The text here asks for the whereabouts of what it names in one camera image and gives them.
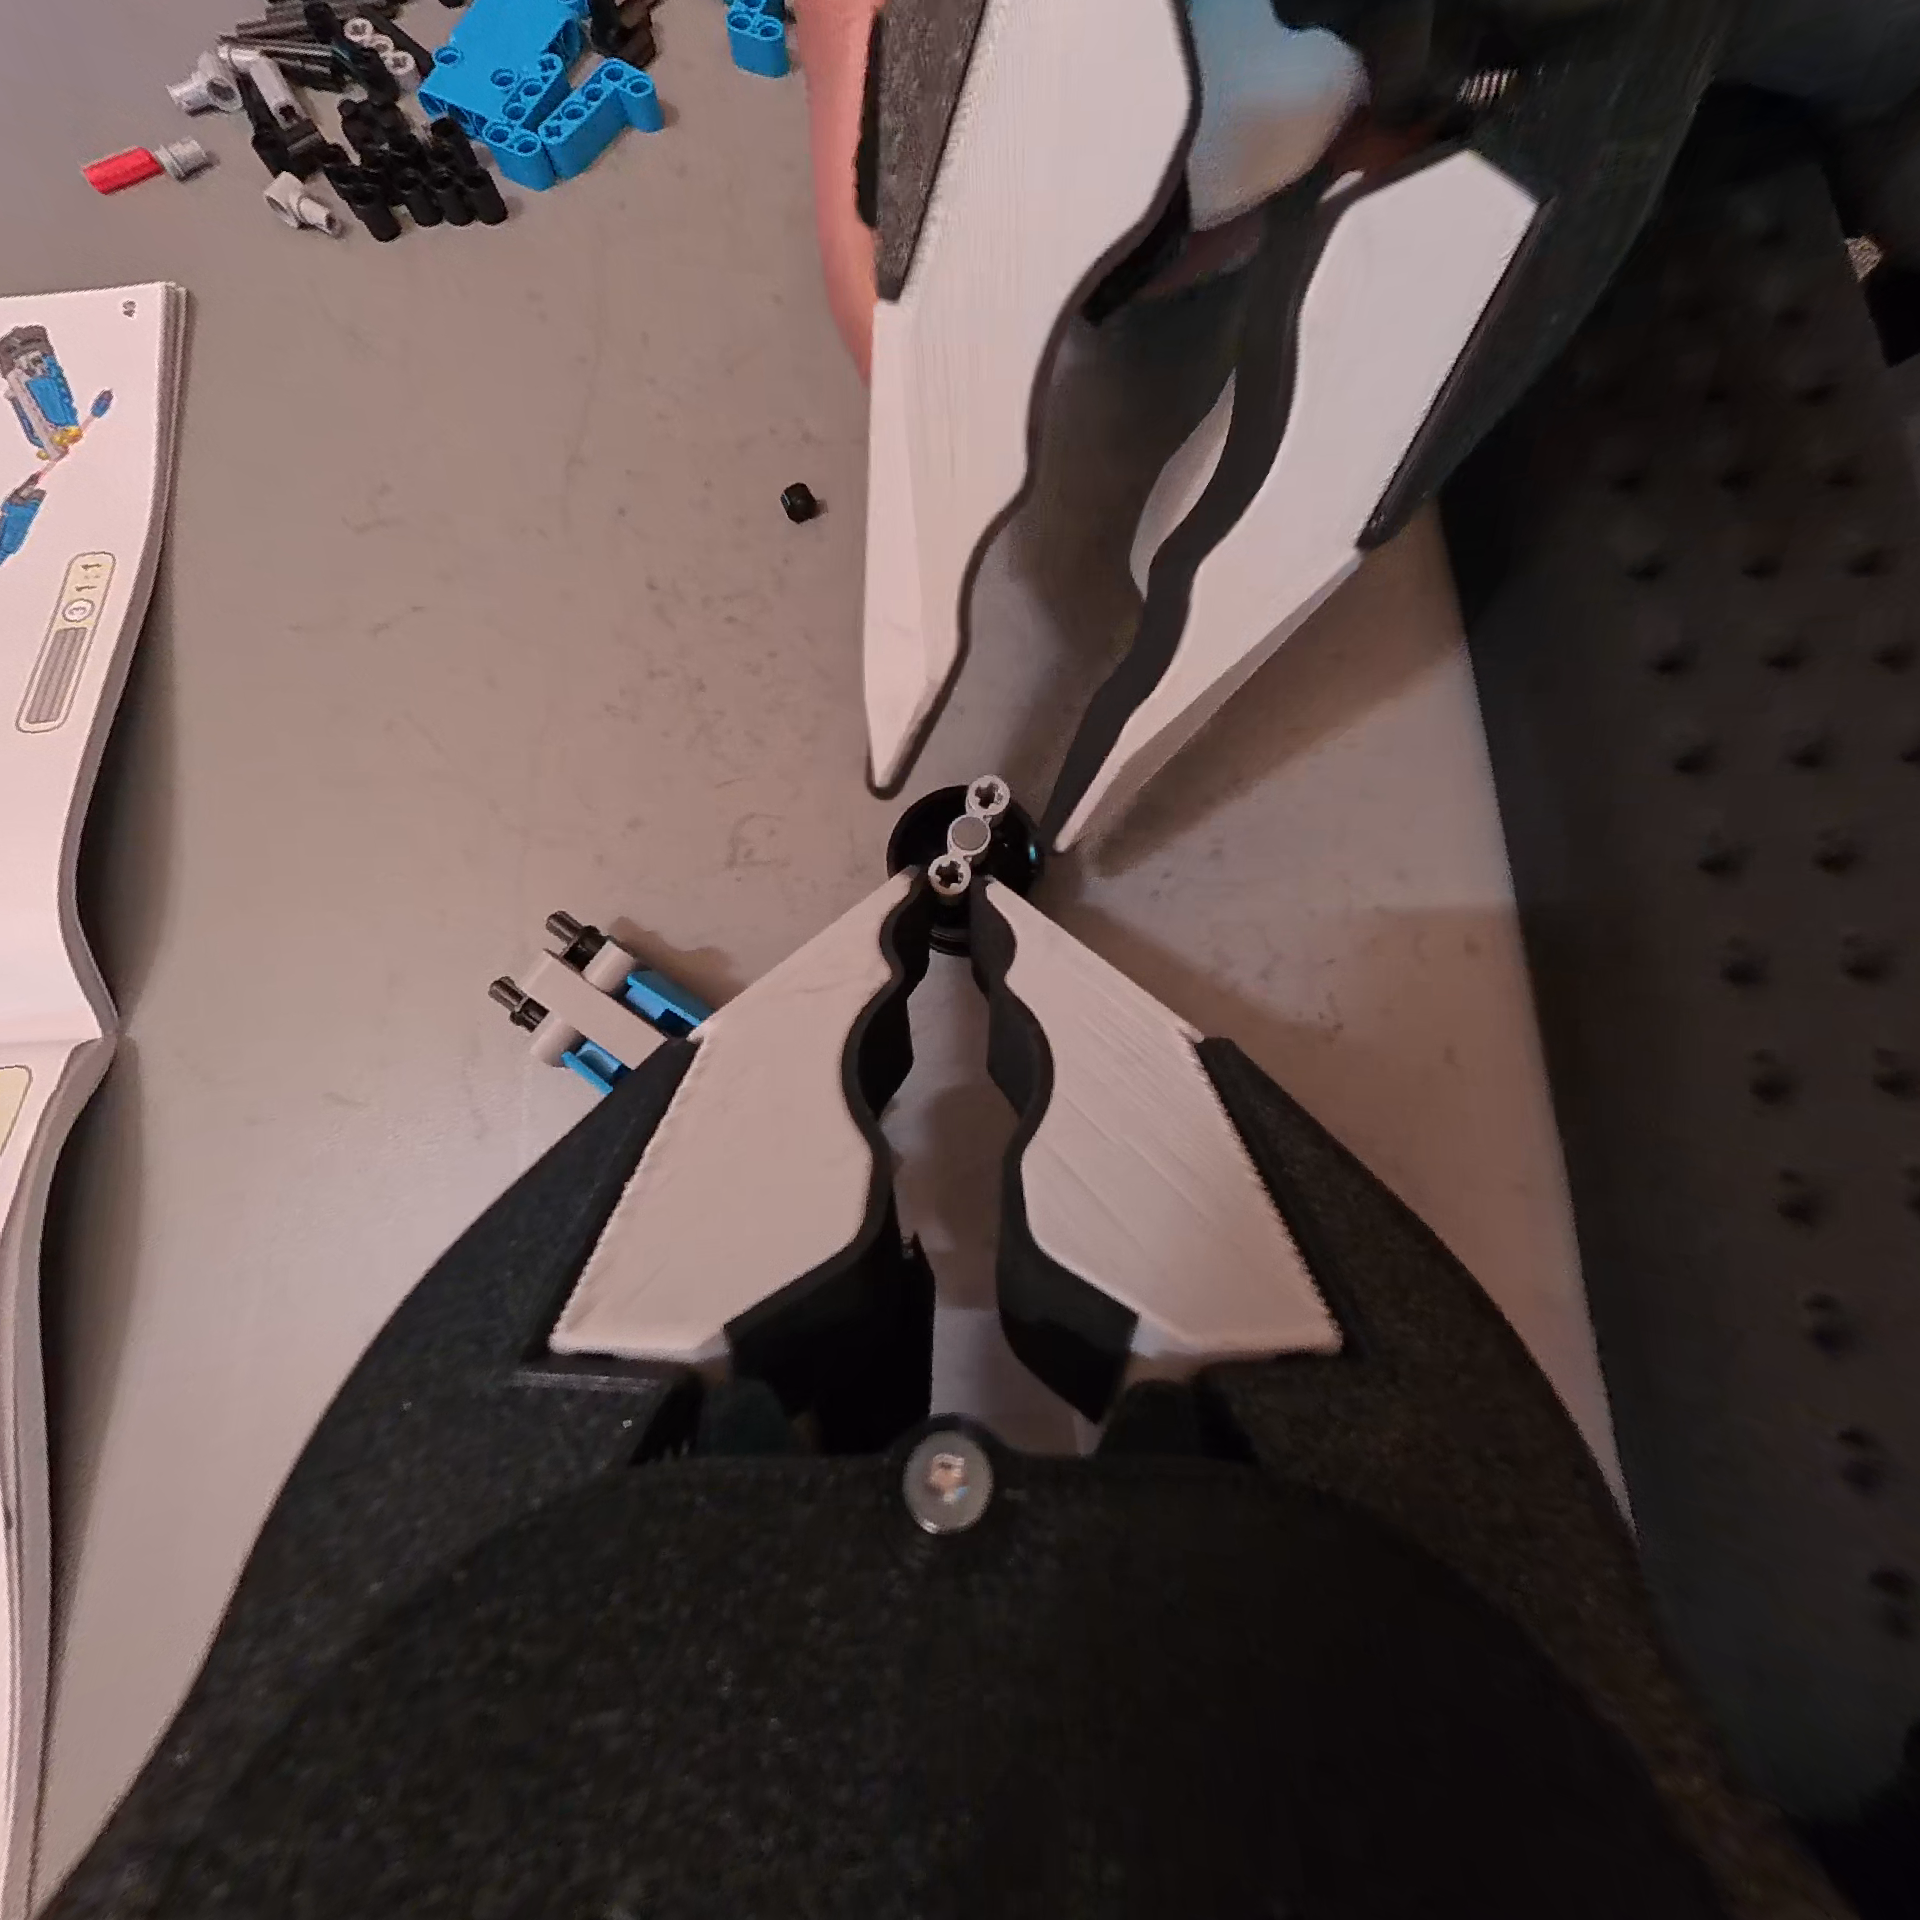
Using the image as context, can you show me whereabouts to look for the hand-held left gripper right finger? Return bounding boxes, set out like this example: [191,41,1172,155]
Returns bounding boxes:
[976,882,1341,1425]

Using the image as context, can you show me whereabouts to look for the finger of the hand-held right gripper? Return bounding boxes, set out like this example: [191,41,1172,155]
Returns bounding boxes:
[1047,142,1543,858]
[863,0,1204,798]

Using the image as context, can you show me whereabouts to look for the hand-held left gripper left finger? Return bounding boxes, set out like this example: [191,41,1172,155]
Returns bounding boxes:
[548,871,924,1368]

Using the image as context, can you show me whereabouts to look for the black toy wheel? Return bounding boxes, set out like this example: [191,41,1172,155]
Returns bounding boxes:
[885,785,1045,963]

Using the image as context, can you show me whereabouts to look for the grey axle connector piece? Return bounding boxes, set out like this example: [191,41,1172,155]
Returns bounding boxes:
[929,775,1014,903]

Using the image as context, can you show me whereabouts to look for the grey desk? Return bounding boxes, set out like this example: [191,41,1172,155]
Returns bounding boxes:
[0,0,1636,1906]

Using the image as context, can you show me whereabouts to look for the person's right hand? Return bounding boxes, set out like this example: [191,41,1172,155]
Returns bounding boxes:
[794,0,885,378]

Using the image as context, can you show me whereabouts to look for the blue grey brick assembly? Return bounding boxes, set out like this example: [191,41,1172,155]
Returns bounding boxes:
[490,908,713,1089]

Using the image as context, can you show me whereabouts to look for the pile of small bricks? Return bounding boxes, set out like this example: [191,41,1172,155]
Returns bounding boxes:
[81,0,797,242]

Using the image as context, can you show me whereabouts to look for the instruction booklet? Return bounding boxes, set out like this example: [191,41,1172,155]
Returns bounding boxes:
[0,281,190,1848]

